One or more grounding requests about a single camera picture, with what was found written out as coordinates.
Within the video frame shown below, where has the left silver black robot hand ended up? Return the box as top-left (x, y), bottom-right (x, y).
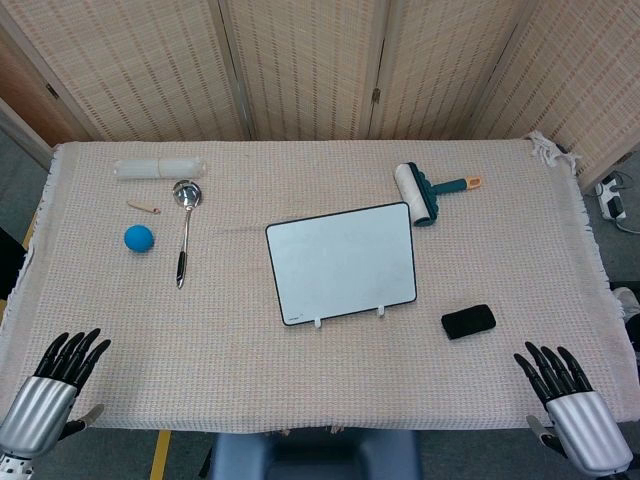
top-left (0, 327), bottom-right (112, 458)

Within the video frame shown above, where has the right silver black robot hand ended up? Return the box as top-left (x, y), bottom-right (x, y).
top-left (513, 340), bottom-right (634, 474)

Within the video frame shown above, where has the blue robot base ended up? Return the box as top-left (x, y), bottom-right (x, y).
top-left (200, 428), bottom-right (422, 480)

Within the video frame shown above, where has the black eraser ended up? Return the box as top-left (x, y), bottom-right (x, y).
top-left (440, 303), bottom-right (497, 342)

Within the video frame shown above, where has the small whiteboard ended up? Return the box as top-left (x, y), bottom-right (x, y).
top-left (264, 200), bottom-right (418, 328)

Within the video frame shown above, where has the white shoe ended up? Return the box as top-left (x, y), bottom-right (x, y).
top-left (612, 286), bottom-right (640, 321)

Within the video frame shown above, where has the blue ball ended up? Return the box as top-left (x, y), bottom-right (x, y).
top-left (124, 224), bottom-right (156, 254)

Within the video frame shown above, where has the white power strip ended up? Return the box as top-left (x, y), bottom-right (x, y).
top-left (594, 173), bottom-right (629, 221)

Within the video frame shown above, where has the stainless steel ladle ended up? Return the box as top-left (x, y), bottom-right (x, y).
top-left (172, 179), bottom-right (204, 290)

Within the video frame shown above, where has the clear plastic tube container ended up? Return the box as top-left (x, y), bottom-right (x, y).
top-left (113, 156), bottom-right (207, 181)

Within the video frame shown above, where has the teal lint roller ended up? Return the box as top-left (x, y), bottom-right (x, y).
top-left (393, 161), bottom-right (485, 229)

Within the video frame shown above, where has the beige woven tablecloth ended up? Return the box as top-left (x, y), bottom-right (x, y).
top-left (0, 130), bottom-right (632, 436)

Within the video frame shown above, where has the bamboo folding screen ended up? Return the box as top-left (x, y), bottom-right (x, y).
top-left (0, 0), bottom-right (640, 186)

